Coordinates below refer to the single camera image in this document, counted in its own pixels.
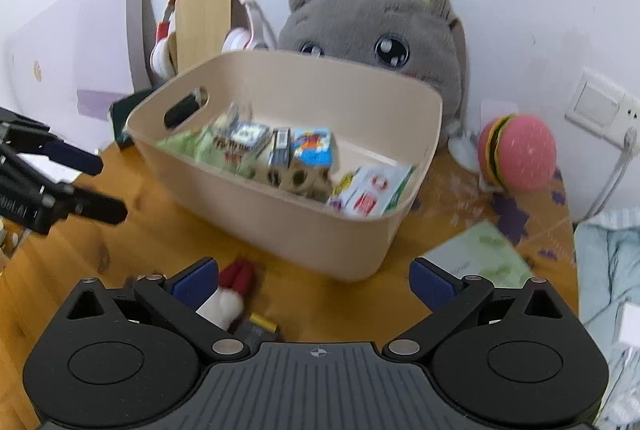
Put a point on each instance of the tan large hair claw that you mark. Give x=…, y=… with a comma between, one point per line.
x=306, y=181

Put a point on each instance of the white kitty plush toy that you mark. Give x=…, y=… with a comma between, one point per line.
x=235, y=283

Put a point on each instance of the beige plastic storage bin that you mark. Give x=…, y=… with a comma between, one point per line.
x=376, y=117

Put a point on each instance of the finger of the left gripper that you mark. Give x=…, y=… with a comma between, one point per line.
x=87, y=203
x=71, y=157

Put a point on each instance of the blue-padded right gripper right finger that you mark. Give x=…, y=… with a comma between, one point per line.
x=453, y=303

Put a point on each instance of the red white headphones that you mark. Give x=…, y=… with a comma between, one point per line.
x=249, y=30

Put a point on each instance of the lavender board with grey edge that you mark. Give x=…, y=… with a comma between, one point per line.
x=71, y=62

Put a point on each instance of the white green snack bag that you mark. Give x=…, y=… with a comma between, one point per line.
x=370, y=191

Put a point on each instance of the light blue blanket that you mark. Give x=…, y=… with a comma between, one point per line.
x=607, y=257

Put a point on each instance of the white wall switch socket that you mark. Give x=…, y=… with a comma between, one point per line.
x=603, y=108

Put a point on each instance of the grey plush cat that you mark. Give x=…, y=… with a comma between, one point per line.
x=421, y=39

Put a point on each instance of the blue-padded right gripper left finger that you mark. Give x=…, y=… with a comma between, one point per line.
x=175, y=301

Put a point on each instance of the wooden headphone stand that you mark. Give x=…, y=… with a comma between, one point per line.
x=200, y=29

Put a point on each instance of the dark brown small box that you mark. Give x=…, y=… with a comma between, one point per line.
x=256, y=329

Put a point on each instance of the green snack packet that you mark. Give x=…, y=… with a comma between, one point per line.
x=211, y=148

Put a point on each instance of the cartoon bear tissue pack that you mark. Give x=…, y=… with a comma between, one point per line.
x=312, y=147

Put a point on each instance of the pink burger plush toy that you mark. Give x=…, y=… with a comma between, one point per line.
x=517, y=154

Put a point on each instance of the blue white porcelain-pattern pack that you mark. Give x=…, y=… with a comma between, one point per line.
x=249, y=137

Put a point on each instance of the long dark blue box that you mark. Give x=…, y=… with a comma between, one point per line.
x=280, y=155

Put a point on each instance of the dark green tissue pack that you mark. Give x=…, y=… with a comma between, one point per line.
x=119, y=112

